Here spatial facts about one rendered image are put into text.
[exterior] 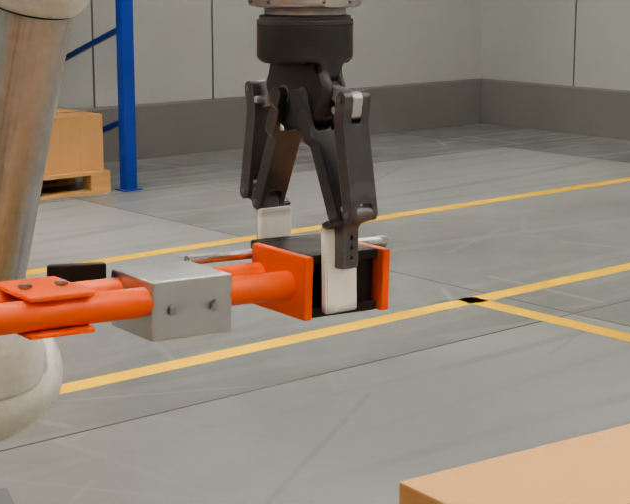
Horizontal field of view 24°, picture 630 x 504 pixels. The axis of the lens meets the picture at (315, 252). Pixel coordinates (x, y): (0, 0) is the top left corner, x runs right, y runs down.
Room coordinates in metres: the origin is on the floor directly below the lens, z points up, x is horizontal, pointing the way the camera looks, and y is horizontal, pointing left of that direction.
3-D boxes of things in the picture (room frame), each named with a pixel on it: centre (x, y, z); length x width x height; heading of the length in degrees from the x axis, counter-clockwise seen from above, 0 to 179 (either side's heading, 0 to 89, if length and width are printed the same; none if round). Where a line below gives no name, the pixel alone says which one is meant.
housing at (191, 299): (1.06, 0.11, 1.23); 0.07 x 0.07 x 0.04; 37
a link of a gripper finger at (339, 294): (1.11, -0.02, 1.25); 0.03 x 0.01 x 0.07; 126
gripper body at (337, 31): (1.14, 0.01, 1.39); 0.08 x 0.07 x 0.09; 36
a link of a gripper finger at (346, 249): (1.09, -0.03, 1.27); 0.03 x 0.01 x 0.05; 36
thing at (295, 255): (1.14, 0.00, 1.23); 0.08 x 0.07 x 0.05; 127
